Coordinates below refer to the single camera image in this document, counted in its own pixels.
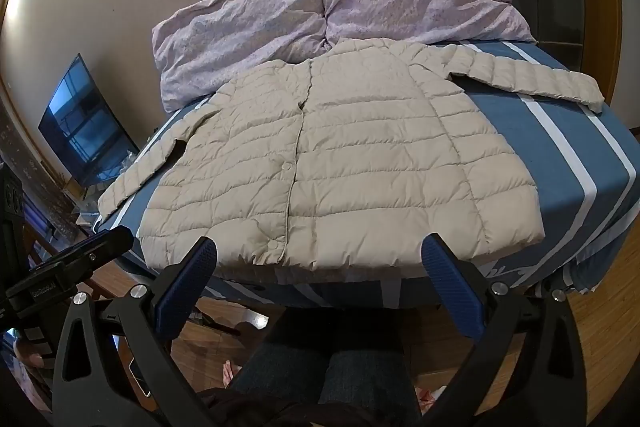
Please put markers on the wooden tv cabinet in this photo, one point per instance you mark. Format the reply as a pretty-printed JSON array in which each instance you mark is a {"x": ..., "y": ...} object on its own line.
[{"x": 55, "y": 227}]

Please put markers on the beige quilted down jacket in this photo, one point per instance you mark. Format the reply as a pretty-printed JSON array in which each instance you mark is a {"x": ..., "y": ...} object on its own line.
[{"x": 330, "y": 167}]

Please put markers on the pink floral duvet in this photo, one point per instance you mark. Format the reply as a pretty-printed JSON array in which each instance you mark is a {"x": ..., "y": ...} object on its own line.
[{"x": 330, "y": 7}]

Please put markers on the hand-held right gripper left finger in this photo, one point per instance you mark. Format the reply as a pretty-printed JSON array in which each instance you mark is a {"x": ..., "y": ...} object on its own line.
[{"x": 186, "y": 279}]

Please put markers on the flat screen television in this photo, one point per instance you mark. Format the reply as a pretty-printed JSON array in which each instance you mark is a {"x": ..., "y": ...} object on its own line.
[{"x": 82, "y": 127}]

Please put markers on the blue white striped bed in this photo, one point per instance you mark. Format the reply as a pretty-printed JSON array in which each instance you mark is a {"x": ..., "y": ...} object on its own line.
[{"x": 530, "y": 187}]

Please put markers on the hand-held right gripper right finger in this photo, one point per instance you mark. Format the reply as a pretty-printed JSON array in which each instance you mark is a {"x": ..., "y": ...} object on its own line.
[{"x": 452, "y": 279}]

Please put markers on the person's legs in jeans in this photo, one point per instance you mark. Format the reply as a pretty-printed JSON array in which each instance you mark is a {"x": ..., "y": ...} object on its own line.
[{"x": 325, "y": 367}]

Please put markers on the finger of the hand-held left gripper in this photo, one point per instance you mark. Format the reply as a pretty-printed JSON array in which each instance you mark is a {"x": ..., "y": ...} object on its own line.
[{"x": 82, "y": 254}]

